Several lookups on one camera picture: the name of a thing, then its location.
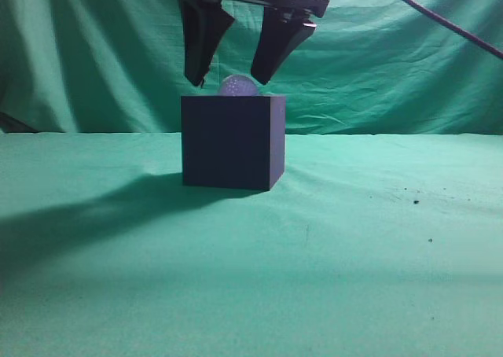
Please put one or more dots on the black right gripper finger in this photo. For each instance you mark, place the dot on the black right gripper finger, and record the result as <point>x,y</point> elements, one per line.
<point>204,23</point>

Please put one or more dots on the white dimpled golf ball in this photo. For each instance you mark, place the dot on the white dimpled golf ball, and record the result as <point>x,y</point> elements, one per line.
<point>238,85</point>

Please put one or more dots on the green table cloth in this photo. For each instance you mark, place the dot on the green table cloth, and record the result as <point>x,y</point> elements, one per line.
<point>386,245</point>

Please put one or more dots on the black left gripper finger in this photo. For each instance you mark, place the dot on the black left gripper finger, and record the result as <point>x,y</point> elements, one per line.
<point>282,32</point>

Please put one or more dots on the dark blue cube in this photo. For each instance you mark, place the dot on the dark blue cube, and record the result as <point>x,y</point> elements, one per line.
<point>233,142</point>

